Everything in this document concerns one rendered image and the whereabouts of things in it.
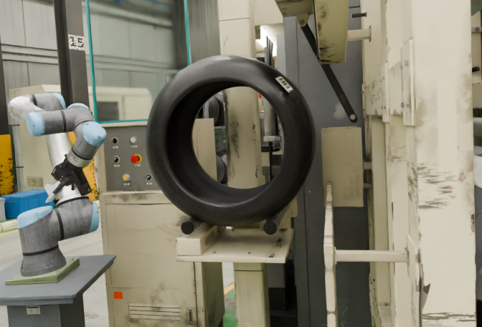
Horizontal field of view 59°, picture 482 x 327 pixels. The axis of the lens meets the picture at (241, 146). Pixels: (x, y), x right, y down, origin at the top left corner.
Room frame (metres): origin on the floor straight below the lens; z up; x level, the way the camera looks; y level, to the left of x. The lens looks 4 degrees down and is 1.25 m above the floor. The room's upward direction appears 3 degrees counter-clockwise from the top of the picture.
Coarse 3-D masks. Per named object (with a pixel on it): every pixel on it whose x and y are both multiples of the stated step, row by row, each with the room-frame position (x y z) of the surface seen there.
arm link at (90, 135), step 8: (80, 128) 1.62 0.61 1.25; (88, 128) 1.60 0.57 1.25; (96, 128) 1.63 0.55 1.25; (80, 136) 1.60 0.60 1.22; (88, 136) 1.59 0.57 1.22; (96, 136) 1.60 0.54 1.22; (104, 136) 1.63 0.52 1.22; (80, 144) 1.60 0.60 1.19; (88, 144) 1.60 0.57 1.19; (96, 144) 1.61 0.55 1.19; (80, 152) 1.61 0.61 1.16; (88, 152) 1.62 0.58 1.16; (96, 152) 1.66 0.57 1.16
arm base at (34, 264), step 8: (56, 248) 1.89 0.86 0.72; (24, 256) 1.83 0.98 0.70; (32, 256) 1.82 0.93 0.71; (40, 256) 1.83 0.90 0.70; (48, 256) 1.84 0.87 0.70; (56, 256) 1.87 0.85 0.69; (64, 256) 1.93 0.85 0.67; (24, 264) 1.82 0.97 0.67; (32, 264) 1.81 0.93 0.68; (40, 264) 1.81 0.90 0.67; (48, 264) 1.84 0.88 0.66; (56, 264) 1.85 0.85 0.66; (64, 264) 1.89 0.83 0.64; (24, 272) 1.81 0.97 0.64; (32, 272) 1.80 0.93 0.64; (40, 272) 1.80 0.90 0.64; (48, 272) 1.82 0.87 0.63
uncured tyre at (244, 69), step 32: (192, 64) 1.42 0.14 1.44; (224, 64) 1.36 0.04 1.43; (256, 64) 1.37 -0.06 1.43; (160, 96) 1.43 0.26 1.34; (192, 96) 1.66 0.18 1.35; (288, 96) 1.33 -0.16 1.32; (160, 128) 1.40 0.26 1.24; (192, 128) 1.69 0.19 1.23; (288, 128) 1.31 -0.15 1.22; (160, 160) 1.40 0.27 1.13; (192, 160) 1.67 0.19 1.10; (288, 160) 1.32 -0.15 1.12; (192, 192) 1.62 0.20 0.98; (224, 192) 1.64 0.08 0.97; (256, 192) 1.62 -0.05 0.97; (288, 192) 1.34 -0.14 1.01; (224, 224) 1.40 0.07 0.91
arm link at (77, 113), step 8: (72, 104) 1.70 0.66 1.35; (80, 104) 1.71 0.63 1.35; (64, 112) 1.65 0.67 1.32; (72, 112) 1.66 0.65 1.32; (80, 112) 1.67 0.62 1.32; (88, 112) 1.70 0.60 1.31; (72, 120) 1.65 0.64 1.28; (80, 120) 1.64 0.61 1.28; (88, 120) 1.65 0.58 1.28; (72, 128) 1.66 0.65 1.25
